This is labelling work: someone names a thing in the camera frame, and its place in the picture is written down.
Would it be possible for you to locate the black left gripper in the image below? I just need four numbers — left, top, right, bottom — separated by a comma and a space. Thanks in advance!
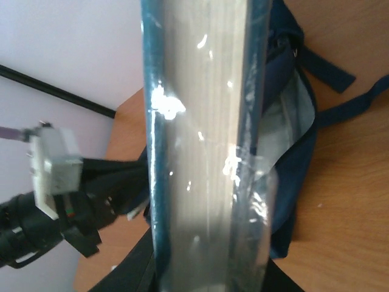
54, 158, 148, 258

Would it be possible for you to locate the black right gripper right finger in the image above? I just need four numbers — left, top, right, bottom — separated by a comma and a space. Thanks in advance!
264, 259, 304, 292

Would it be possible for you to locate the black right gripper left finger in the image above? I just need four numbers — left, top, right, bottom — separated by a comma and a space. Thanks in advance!
90, 231, 158, 292

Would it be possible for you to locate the dark teal Bronte book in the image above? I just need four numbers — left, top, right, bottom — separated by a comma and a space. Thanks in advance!
141, 1, 277, 291

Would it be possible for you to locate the navy blue student backpack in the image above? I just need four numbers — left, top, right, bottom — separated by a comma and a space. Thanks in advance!
133, 0, 389, 259

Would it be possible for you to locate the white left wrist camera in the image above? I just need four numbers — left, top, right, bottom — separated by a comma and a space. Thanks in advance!
29, 122, 83, 220

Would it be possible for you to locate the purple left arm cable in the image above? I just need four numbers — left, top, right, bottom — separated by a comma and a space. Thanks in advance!
0, 126, 31, 142

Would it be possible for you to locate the black left corner frame post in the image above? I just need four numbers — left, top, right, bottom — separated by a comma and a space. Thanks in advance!
1, 65, 116, 119

